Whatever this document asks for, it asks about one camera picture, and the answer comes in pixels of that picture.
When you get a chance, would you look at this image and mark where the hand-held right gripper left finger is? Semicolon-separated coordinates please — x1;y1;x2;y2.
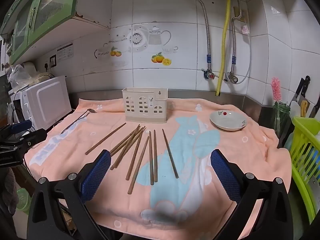
26;149;112;240

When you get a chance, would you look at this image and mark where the thin metal spoon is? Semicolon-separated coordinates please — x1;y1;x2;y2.
61;108;97;134

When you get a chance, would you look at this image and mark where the white plastic spatula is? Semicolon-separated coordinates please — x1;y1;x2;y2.
290;101;300;118

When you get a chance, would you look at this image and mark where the printed wall label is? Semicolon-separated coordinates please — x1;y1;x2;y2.
56;42;75;62

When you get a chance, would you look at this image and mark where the black-handled kitchen knife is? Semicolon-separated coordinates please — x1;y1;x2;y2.
295;76;311;105

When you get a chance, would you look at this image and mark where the white microwave oven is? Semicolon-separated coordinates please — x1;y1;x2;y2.
20;75;73;130

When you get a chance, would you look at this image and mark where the yellow gas hose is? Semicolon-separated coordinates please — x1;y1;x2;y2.
215;0;232;97

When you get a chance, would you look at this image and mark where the white dish with red flowers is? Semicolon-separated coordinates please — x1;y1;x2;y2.
209;110;247;131

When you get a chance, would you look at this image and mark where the dark cloth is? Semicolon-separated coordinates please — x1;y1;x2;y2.
0;167;18;215

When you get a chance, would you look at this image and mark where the white rice cooker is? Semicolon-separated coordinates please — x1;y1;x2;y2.
21;61;38;79

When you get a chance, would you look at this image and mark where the pink bottle brush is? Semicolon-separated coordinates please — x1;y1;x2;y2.
271;77;283;135

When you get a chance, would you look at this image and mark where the clear plastic bag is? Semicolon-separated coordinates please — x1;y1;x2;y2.
6;64;25;90

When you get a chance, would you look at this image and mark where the metal pipe valve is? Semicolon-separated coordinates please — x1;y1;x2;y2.
223;71;239;83

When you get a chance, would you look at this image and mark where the brown wooden chopstick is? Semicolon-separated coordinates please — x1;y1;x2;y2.
84;122;127;156
149;130;154;186
153;129;158;183
125;129;145;180
127;136;150;195
110;126;142;157
114;127;147;168
109;124;141;154
110;127;145;170

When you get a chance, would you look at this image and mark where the peach printed towel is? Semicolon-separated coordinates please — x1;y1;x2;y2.
24;97;293;234

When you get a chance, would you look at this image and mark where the braided metal hose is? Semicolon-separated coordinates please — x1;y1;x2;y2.
189;0;212;70
225;0;243;74

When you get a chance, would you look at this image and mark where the green plastic item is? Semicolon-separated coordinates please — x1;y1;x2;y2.
15;187;33;215

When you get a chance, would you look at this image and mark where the dark wooden chopstick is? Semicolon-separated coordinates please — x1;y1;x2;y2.
162;129;179;179

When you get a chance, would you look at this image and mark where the cream plastic utensil holder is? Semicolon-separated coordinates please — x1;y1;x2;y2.
122;87;168;124

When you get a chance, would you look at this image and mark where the thin white hose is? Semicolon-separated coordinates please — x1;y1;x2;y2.
236;5;252;85

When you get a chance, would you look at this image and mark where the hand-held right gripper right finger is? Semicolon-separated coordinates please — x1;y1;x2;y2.
210;149;294;240

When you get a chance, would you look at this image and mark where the green plastic basket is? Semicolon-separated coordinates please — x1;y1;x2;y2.
287;116;320;230

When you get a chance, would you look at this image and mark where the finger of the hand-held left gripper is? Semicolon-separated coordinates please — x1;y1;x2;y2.
0;120;32;136
19;129;47;152

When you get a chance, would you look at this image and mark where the green wall cabinet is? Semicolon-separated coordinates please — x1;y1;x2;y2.
0;0;112;65

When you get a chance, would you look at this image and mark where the red-handled pipe valve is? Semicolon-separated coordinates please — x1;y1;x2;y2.
202;68;217;80

